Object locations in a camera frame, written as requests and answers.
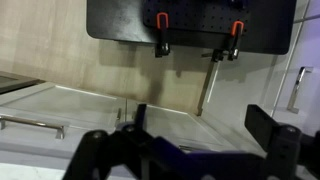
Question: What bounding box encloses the grey metal leg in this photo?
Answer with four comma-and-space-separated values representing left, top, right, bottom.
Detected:
196, 49, 225, 117

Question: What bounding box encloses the black mount plate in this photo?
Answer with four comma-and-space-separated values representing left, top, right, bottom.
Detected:
86, 0, 298, 56

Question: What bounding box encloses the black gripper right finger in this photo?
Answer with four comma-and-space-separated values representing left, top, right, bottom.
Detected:
244, 104, 320, 180

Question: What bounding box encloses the silver bar handle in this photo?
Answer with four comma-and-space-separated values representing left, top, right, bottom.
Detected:
178, 144, 202, 153
115, 107, 123, 129
286, 65, 315, 115
0, 114, 66, 140

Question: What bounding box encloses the black clamp orange handle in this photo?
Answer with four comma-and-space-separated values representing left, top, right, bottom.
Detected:
154, 12, 171, 59
227, 20, 245, 62

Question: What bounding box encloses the white cabinet door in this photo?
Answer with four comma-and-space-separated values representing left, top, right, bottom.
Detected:
199, 16, 320, 138
125, 99, 236, 155
0, 82, 128, 158

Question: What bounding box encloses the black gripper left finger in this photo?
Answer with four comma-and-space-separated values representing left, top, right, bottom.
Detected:
62, 103, 156, 180

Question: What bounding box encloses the black pegboard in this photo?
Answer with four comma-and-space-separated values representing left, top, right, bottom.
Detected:
143, 0, 251, 34

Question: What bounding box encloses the dark flat panel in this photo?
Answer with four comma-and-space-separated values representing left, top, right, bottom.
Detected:
0, 70, 45, 95

